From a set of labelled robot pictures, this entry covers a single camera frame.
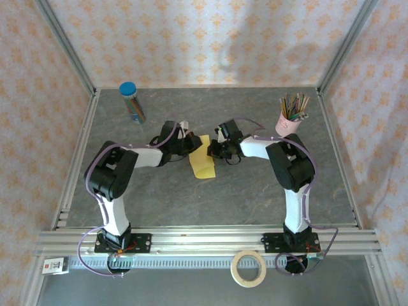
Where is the aluminium frame bar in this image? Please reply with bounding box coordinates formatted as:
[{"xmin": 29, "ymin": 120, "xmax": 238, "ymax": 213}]
[
  {"xmin": 365, "ymin": 254, "xmax": 401, "ymax": 306},
  {"xmin": 18, "ymin": 256, "xmax": 48, "ymax": 306}
]

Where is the aluminium frame post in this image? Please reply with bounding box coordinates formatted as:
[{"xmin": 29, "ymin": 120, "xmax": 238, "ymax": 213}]
[
  {"xmin": 33, "ymin": 0, "xmax": 98, "ymax": 96},
  {"xmin": 316, "ymin": 0, "xmax": 382, "ymax": 95}
]

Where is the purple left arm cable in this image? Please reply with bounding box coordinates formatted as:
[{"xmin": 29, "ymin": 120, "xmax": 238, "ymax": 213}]
[{"xmin": 77, "ymin": 122, "xmax": 179, "ymax": 277}]

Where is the white label card red mark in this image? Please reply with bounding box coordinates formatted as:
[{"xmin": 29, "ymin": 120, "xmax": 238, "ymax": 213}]
[{"xmin": 41, "ymin": 257, "xmax": 70, "ymax": 275}]

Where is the yellow paper sheet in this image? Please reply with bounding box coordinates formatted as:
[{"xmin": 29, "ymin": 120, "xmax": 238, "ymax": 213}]
[{"xmin": 187, "ymin": 134, "xmax": 217, "ymax": 179}]

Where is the long aluminium mounting rail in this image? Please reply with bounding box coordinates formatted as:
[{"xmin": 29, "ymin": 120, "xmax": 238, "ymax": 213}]
[{"xmin": 33, "ymin": 226, "xmax": 383, "ymax": 258}]

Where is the pink pencil cup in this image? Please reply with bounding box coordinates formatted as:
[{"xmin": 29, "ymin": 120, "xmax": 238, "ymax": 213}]
[{"xmin": 275, "ymin": 110, "xmax": 302, "ymax": 138}]

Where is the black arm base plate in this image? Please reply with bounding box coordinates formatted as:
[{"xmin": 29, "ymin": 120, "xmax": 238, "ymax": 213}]
[
  {"xmin": 94, "ymin": 233, "xmax": 152, "ymax": 254},
  {"xmin": 261, "ymin": 232, "xmax": 321, "ymax": 254}
]

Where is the clear pencil tube blue lid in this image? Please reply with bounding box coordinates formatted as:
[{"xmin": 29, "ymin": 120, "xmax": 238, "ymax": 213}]
[{"xmin": 119, "ymin": 82, "xmax": 147, "ymax": 126}]

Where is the grey slotted cable duct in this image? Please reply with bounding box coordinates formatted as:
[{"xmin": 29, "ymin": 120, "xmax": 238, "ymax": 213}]
[{"xmin": 68, "ymin": 256, "xmax": 309, "ymax": 270}]

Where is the aluminium table side rail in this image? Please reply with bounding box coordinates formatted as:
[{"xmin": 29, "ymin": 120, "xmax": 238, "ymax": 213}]
[
  {"xmin": 315, "ymin": 89, "xmax": 364, "ymax": 230},
  {"xmin": 50, "ymin": 91, "xmax": 101, "ymax": 230}
]

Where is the masking tape roll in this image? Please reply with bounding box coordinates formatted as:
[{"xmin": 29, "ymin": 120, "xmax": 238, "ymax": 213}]
[{"xmin": 230, "ymin": 250, "xmax": 267, "ymax": 288}]

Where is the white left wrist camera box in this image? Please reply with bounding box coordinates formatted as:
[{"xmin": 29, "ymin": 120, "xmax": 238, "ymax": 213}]
[{"xmin": 177, "ymin": 120, "xmax": 191, "ymax": 138}]

